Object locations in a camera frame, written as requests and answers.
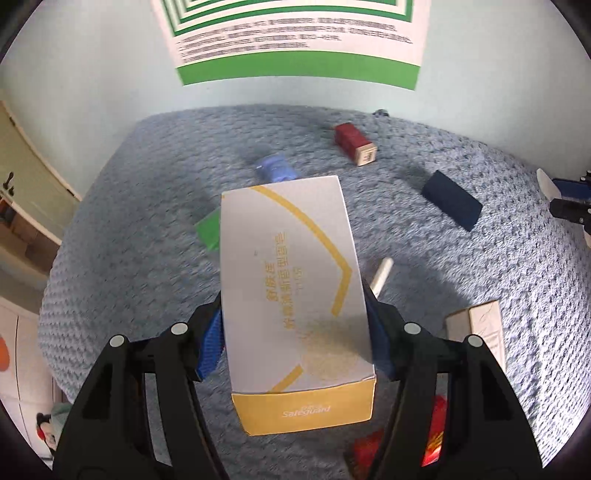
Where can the beige open shelf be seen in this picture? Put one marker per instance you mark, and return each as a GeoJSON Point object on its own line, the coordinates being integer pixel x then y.
{"type": "Point", "coordinates": [27, 184]}

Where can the navy blue box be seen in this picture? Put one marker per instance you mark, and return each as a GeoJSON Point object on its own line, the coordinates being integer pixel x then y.
{"type": "Point", "coordinates": [452, 198]}

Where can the white wardrobe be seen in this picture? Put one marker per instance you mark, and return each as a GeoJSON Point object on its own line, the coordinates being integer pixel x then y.
{"type": "Point", "coordinates": [27, 350]}

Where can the white and yellow cardboard box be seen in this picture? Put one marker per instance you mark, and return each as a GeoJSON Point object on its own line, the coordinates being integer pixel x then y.
{"type": "Point", "coordinates": [286, 277]}

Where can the red snack packet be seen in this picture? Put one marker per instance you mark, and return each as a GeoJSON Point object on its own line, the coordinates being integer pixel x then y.
{"type": "Point", "coordinates": [367, 452]}

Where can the blue crumpled packet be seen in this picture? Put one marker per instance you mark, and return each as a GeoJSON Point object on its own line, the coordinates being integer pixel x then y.
{"type": "Point", "coordinates": [277, 168]}

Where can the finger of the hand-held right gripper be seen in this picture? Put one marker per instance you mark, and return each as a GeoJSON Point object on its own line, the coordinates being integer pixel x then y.
{"type": "Point", "coordinates": [575, 189]}
{"type": "Point", "coordinates": [570, 211]}

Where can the beige cardboard box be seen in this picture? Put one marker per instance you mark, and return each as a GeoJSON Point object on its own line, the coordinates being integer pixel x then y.
{"type": "Point", "coordinates": [485, 323]}

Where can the red cardboard box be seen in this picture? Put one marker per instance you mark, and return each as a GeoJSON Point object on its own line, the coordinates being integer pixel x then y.
{"type": "Point", "coordinates": [351, 136]}

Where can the blue knitted blanket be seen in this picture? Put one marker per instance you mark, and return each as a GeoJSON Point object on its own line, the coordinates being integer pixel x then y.
{"type": "Point", "coordinates": [138, 207]}

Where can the white paper tube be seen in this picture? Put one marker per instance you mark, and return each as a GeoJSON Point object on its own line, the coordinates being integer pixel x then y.
{"type": "Point", "coordinates": [382, 274]}

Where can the white plastic piece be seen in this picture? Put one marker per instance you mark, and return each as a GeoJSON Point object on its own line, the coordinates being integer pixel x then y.
{"type": "Point", "coordinates": [547, 184]}

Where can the green box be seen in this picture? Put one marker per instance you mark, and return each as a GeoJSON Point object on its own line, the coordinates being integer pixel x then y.
{"type": "Point", "coordinates": [210, 230]}

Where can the black-haired plush doll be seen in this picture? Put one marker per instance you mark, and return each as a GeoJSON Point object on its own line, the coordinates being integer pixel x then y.
{"type": "Point", "coordinates": [46, 434]}

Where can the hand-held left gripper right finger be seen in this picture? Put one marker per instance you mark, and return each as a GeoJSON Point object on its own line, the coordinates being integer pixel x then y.
{"type": "Point", "coordinates": [381, 341]}

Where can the green and white wall poster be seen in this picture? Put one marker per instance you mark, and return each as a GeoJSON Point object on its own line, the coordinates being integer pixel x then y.
{"type": "Point", "coordinates": [300, 60]}

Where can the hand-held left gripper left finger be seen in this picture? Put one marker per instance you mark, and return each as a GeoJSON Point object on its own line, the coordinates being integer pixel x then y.
{"type": "Point", "coordinates": [210, 341]}

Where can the teal printed blanket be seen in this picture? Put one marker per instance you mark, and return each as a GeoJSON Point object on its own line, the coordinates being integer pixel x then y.
{"type": "Point", "coordinates": [62, 415]}

